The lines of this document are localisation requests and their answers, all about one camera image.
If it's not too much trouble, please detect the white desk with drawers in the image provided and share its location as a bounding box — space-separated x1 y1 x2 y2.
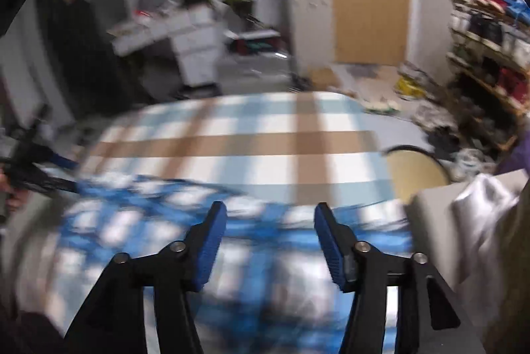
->
108 4 224 87

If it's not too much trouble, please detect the wooden shelf rack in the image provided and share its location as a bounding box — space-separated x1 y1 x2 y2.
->
445 0 530 118

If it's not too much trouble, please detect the yellow bag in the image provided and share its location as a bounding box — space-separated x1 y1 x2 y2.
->
395 74 427 98

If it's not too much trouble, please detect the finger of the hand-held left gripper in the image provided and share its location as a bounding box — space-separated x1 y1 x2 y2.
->
41 154 79 171
25 174 80 194

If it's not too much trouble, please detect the grey filing cabinet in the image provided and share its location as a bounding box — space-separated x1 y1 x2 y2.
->
80 0 129 48

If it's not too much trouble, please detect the tall white cabinet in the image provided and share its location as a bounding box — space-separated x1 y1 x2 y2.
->
286 0 334 77

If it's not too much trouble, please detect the silver grey cloth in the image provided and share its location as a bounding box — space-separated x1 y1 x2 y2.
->
451 174 520 284

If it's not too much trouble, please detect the round beige stool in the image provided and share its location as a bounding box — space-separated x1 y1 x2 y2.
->
383 145 450 201

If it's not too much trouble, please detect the blue plaid shirt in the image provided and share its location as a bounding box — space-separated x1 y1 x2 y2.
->
54 174 415 354

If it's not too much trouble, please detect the grey upholstered chair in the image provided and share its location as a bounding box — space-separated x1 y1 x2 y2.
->
408 169 530 354

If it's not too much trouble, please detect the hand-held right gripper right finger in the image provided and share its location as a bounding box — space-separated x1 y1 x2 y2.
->
313 203 487 354

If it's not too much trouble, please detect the clear storage bin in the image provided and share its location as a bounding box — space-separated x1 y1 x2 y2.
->
217 56 294 89

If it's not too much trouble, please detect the purple cloth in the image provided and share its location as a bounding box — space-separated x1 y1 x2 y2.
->
495 130 530 176

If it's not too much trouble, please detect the checked bed sheet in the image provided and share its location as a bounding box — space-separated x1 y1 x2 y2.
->
8 91 419 354

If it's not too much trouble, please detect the dark box with red trim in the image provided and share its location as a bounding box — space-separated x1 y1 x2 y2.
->
236 37 278 56

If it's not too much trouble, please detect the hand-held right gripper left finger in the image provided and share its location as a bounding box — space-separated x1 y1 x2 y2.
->
64 202 228 354

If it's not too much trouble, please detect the pile of shoes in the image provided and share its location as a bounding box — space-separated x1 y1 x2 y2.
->
414 101 498 172

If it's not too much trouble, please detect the person's left hand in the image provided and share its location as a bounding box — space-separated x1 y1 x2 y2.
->
0 172 26 214

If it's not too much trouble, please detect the potted plant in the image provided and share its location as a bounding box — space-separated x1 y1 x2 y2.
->
221 0 255 13

